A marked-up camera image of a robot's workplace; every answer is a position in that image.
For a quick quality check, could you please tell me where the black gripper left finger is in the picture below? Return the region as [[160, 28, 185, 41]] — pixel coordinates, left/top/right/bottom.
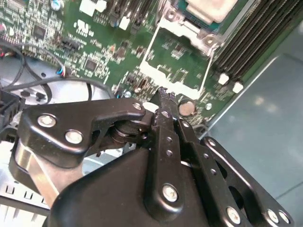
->
[[9, 87, 185, 222]]

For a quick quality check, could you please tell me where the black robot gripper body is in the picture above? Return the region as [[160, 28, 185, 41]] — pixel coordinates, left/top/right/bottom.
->
[[46, 148, 228, 227]]

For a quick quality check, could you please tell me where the silver CPU chip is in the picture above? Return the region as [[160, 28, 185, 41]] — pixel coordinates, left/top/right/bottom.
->
[[177, 0, 255, 26]]

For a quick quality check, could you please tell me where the metal CPU socket cover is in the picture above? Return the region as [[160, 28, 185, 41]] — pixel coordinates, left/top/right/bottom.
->
[[138, 20, 220, 100]]

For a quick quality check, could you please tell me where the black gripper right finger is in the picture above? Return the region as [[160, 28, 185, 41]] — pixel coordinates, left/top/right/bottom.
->
[[168, 92, 295, 227]]

